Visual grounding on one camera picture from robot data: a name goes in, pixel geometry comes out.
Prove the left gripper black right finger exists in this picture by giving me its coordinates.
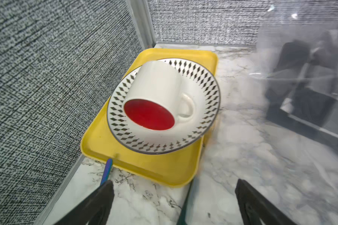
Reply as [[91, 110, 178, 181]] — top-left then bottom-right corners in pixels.
[[235, 179, 296, 225]]

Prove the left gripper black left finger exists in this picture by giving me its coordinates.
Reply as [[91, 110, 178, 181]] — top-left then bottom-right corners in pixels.
[[56, 180, 115, 225]]

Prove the black white checkered shirt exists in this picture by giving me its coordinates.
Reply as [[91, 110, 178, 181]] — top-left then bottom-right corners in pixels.
[[257, 24, 338, 152]]

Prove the clear plastic vacuum bag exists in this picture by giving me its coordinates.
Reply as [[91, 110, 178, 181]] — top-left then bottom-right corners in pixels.
[[185, 0, 338, 225]]

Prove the yellow plastic tray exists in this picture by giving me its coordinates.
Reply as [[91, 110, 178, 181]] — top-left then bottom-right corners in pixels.
[[80, 48, 219, 188]]

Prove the white mug red inside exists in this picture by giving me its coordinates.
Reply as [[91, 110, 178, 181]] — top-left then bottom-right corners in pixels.
[[123, 61, 196, 131]]

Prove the white patterned bowl red inside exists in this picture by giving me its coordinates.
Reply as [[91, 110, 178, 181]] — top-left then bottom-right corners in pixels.
[[107, 58, 221, 155]]

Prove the dark green handle utensil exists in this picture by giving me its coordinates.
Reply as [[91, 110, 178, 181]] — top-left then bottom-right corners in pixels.
[[176, 181, 194, 225]]

